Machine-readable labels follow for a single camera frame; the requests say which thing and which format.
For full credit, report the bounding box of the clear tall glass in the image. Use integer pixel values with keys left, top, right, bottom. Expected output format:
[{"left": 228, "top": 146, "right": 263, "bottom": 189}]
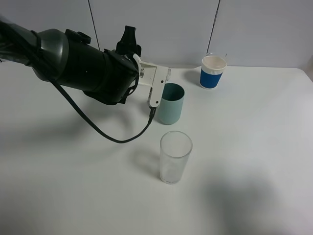
[{"left": 160, "top": 131, "right": 193, "bottom": 184}]

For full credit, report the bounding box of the blue white paper cup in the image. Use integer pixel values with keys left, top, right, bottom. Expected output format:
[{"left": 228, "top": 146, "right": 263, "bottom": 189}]
[{"left": 200, "top": 56, "right": 227, "bottom": 89}]

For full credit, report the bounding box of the clear green-label plastic bottle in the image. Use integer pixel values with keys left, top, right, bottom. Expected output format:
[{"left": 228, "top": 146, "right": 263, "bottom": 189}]
[{"left": 166, "top": 69, "right": 171, "bottom": 82}]

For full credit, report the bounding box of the black cable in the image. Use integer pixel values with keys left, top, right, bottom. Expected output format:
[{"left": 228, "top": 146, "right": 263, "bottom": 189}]
[{"left": 0, "top": 22, "right": 157, "bottom": 144}]

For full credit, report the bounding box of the teal plastic cup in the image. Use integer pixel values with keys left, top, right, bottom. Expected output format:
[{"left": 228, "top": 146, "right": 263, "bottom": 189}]
[{"left": 157, "top": 83, "right": 185, "bottom": 125}]

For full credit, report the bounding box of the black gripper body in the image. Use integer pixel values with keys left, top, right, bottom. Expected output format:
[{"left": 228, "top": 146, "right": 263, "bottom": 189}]
[{"left": 83, "top": 50, "right": 138, "bottom": 105}]

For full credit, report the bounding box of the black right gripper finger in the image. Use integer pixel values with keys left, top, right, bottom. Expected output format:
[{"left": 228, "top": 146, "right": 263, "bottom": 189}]
[{"left": 115, "top": 25, "right": 142, "bottom": 56}]

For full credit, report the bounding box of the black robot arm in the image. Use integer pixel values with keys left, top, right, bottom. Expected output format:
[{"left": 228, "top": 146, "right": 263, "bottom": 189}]
[{"left": 0, "top": 17, "right": 141, "bottom": 105}]

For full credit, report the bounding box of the clear glass behind paper cup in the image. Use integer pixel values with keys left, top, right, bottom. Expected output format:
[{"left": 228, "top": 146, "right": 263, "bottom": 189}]
[{"left": 205, "top": 52, "right": 227, "bottom": 61}]

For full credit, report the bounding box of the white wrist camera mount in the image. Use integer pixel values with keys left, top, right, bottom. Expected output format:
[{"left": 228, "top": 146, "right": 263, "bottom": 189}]
[{"left": 133, "top": 54, "right": 169, "bottom": 108}]

